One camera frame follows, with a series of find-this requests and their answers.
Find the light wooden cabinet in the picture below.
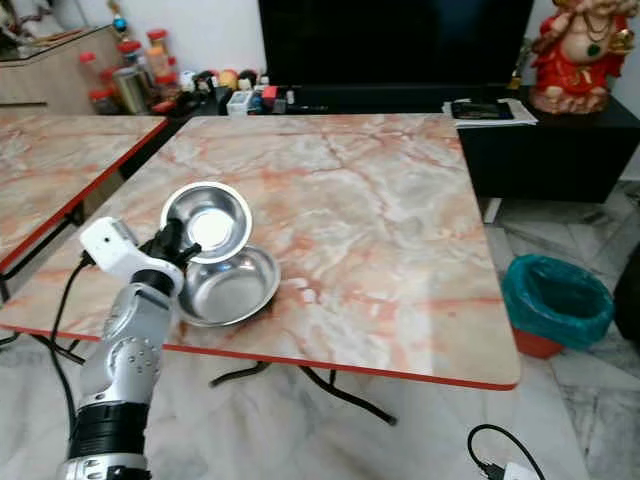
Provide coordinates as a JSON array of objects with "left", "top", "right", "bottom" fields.
[{"left": 0, "top": 27, "right": 126, "bottom": 109}]

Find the teal bag lined bin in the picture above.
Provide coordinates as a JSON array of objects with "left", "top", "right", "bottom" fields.
[{"left": 503, "top": 254, "right": 615, "bottom": 359}]

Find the metal canister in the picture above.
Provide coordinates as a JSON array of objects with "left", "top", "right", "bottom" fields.
[{"left": 112, "top": 67, "right": 151, "bottom": 115}]

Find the black flat television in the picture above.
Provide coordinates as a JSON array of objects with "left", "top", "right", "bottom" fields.
[{"left": 258, "top": 0, "right": 536, "bottom": 89}]

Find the flat black book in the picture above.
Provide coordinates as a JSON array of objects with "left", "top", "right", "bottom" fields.
[{"left": 453, "top": 100, "right": 513, "bottom": 121}]

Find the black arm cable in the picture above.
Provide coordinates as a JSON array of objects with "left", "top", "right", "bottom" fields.
[
  {"left": 467, "top": 424, "right": 546, "bottom": 480},
  {"left": 48, "top": 250, "right": 96, "bottom": 431}
]

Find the shiny steel bowl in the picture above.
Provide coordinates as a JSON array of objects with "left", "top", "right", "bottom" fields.
[
  {"left": 178, "top": 246, "right": 282, "bottom": 328},
  {"left": 160, "top": 181, "right": 254, "bottom": 265}
]

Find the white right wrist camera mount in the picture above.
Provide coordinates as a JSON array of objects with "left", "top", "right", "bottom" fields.
[{"left": 500, "top": 462, "right": 537, "bottom": 480}]

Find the red lid plastic jar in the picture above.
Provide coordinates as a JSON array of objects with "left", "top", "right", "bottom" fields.
[
  {"left": 79, "top": 52, "right": 101, "bottom": 96},
  {"left": 146, "top": 29, "right": 173, "bottom": 83},
  {"left": 117, "top": 40, "right": 143, "bottom": 71}
]

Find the marble print folding table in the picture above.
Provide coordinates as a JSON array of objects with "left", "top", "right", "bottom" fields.
[
  {"left": 0, "top": 108, "right": 169, "bottom": 301},
  {"left": 0, "top": 113, "right": 523, "bottom": 426}
]

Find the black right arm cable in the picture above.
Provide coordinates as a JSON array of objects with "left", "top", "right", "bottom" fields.
[{"left": 467, "top": 424, "right": 546, "bottom": 480}]

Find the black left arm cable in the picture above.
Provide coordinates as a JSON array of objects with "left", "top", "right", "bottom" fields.
[{"left": 48, "top": 250, "right": 96, "bottom": 431}]

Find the red seated figure statue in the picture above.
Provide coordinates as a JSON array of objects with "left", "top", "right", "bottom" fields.
[{"left": 528, "top": 0, "right": 636, "bottom": 116}]

